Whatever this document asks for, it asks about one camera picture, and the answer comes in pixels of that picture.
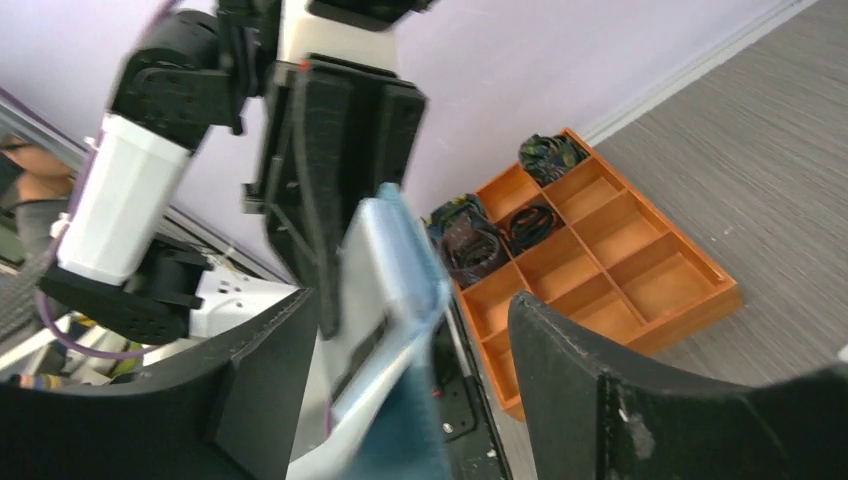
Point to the green patterned rolled band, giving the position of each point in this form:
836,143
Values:
548,158

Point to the black coiled bands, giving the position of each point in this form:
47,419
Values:
471,249

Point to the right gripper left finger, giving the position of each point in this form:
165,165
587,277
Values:
227,408

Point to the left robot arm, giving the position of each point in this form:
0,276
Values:
191,71

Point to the small black coiled band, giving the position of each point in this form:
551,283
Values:
529,226

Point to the orange wooden divider tray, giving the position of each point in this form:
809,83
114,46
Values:
615,264

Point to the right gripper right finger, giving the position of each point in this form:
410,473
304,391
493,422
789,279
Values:
597,410

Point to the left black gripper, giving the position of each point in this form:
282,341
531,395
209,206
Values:
335,131

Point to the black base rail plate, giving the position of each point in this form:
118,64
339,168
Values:
473,445

